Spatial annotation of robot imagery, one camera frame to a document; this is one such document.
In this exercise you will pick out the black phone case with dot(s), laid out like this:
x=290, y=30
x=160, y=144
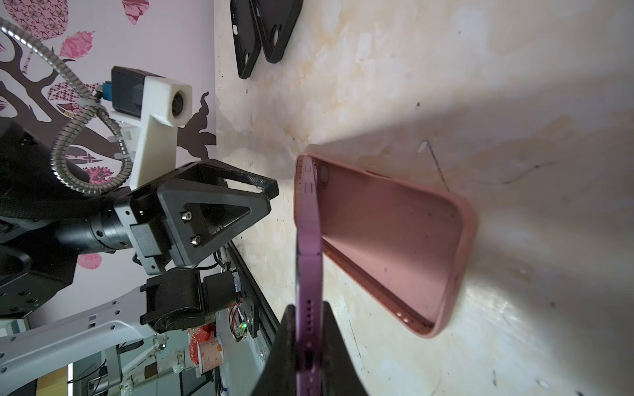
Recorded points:
x=275, y=20
x=247, y=44

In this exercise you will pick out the black base frame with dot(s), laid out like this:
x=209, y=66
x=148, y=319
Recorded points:
x=253, y=315

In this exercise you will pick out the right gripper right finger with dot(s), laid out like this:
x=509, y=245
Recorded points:
x=339, y=377

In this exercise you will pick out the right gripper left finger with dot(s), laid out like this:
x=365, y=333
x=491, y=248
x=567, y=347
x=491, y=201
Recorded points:
x=279, y=377

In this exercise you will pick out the left metal flexible conduit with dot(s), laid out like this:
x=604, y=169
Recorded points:
x=90, y=108

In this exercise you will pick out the purple smartphone black screen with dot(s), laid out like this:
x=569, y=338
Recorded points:
x=309, y=282

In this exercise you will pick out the black phone case leftmost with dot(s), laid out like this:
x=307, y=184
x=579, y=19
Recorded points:
x=247, y=44

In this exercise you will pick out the pink phone case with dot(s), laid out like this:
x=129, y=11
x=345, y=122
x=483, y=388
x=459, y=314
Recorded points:
x=405, y=243

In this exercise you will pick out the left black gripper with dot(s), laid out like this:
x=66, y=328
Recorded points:
x=201, y=218

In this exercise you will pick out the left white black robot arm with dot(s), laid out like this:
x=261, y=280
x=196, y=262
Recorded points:
x=45, y=228

